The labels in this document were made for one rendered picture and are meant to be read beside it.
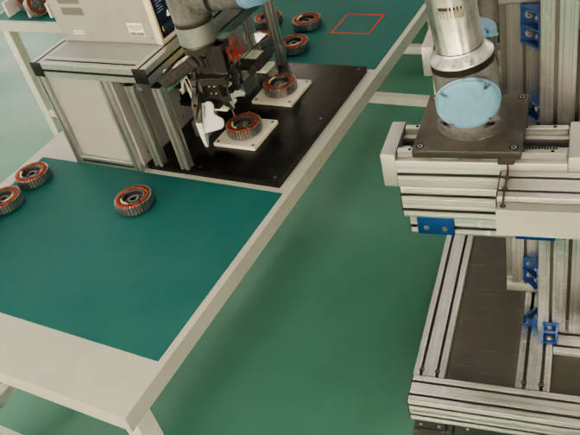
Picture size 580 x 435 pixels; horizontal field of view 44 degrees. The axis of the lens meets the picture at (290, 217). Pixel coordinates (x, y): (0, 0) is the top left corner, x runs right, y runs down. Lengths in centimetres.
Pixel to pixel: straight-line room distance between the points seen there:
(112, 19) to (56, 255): 69
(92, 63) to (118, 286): 65
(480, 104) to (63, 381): 108
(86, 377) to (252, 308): 116
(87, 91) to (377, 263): 127
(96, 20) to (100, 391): 109
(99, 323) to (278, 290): 112
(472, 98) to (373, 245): 160
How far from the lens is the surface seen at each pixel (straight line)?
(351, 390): 242
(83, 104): 227
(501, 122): 156
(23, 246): 218
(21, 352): 186
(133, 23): 213
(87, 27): 227
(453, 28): 130
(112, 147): 231
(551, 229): 153
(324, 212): 308
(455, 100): 134
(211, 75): 145
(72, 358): 177
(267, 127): 222
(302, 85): 239
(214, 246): 188
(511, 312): 231
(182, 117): 238
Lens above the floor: 192
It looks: 38 degrees down
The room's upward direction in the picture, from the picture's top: 15 degrees counter-clockwise
